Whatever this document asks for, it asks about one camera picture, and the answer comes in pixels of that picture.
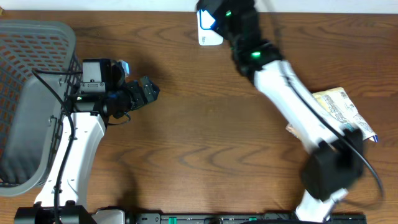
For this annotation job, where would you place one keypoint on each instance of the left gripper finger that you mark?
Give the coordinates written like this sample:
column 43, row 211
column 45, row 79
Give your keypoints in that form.
column 149, row 87
column 150, row 96

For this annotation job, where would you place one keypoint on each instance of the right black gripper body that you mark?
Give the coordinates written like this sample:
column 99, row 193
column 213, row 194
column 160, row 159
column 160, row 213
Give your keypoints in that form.
column 222, row 28

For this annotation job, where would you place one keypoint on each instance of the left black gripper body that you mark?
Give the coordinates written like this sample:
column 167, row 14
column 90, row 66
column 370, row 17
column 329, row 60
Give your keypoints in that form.
column 138, row 94

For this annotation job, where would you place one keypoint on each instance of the orange small snack pack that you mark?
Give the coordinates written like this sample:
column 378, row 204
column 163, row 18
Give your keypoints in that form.
column 292, row 131

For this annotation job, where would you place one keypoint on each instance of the large white snack bag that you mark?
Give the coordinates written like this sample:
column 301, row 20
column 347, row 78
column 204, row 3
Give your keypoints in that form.
column 339, row 105

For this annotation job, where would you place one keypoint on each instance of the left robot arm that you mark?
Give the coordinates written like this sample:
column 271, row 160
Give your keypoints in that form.
column 63, row 197

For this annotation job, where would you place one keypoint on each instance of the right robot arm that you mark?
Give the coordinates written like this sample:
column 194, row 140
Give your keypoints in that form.
column 335, row 150

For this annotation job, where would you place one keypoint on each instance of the white barcode scanner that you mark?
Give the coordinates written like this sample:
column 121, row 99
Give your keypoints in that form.
column 206, row 36

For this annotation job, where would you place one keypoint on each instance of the grey plastic shopping basket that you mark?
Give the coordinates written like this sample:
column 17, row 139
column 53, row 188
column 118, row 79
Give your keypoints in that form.
column 36, row 59

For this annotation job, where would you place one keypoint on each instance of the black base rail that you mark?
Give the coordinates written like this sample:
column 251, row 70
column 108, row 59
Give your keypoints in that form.
column 217, row 218

